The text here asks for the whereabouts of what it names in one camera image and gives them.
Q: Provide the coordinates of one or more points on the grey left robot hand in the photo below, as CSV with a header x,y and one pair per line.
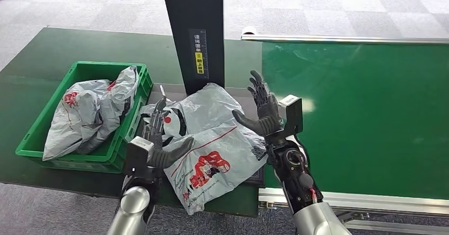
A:
x,y
158,154

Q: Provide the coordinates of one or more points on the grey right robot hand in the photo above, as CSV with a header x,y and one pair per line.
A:
x,y
268,121

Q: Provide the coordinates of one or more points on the grey mailer bag red print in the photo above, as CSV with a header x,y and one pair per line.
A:
x,y
217,145

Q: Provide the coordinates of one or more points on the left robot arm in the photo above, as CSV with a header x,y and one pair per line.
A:
x,y
131,205

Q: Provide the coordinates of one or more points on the green plastic basket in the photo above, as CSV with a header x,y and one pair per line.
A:
x,y
35,145

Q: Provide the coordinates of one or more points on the grey scale platform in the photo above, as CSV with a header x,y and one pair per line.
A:
x,y
245,100

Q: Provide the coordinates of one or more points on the plain grey mailer bag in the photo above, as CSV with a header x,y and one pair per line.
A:
x,y
122,86

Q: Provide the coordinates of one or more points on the yellow and black ruler label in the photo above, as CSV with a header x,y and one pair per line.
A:
x,y
199,63

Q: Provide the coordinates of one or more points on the grey mailer bag red logo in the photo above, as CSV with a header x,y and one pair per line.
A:
x,y
66,128

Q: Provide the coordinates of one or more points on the bright green conveyor belt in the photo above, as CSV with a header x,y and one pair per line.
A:
x,y
368,121

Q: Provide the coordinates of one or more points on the black scale column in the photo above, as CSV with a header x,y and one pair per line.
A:
x,y
182,16

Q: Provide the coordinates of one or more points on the dark green table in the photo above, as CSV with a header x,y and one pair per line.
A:
x,y
35,51

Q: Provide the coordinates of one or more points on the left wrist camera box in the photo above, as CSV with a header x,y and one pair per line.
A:
x,y
135,156

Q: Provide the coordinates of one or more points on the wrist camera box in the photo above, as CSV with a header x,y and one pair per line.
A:
x,y
293,116
135,156

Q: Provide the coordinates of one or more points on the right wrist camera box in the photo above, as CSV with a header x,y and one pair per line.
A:
x,y
293,116

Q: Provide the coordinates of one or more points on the silver conveyor frame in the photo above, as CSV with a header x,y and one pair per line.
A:
x,y
386,203

